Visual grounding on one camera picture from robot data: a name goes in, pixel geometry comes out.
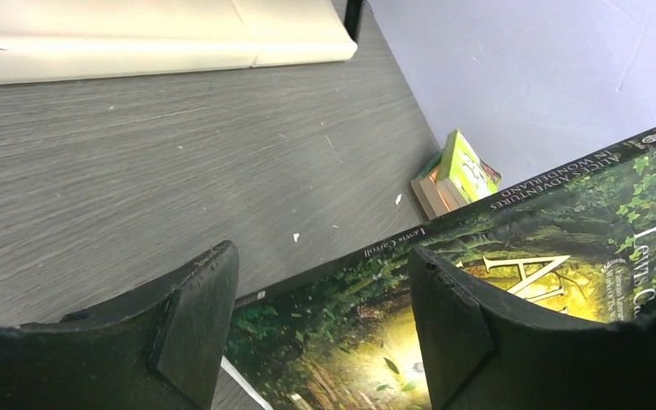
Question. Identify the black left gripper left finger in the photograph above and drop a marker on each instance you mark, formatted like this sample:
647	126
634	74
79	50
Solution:
158	346

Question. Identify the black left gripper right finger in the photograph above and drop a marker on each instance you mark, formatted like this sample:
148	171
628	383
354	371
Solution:
484	348

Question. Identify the green Alice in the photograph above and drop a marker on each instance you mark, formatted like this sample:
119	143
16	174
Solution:
578	240

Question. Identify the lime green cartoon book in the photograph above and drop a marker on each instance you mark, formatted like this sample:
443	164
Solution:
454	178

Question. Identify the cream three-tier shelf rack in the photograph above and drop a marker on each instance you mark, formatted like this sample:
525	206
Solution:
45	41

